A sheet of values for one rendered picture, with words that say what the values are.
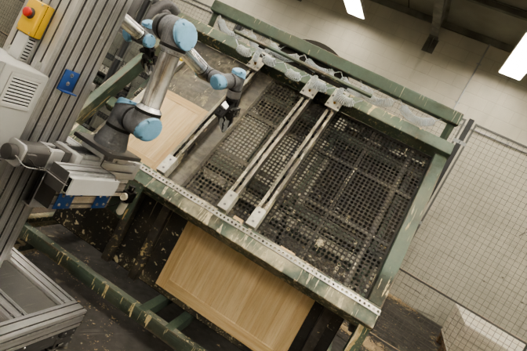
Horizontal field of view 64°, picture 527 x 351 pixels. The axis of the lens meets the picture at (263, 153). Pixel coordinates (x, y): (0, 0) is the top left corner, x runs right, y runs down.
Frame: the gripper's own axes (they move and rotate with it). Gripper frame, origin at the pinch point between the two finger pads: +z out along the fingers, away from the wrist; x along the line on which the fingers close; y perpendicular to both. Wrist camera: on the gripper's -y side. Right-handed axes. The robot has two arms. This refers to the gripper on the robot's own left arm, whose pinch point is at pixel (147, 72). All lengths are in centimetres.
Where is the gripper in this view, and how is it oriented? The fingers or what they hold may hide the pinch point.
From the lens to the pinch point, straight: 284.5
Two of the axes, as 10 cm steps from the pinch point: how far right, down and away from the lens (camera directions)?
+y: 6.1, 5.8, -5.4
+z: -1.5, 7.5, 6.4
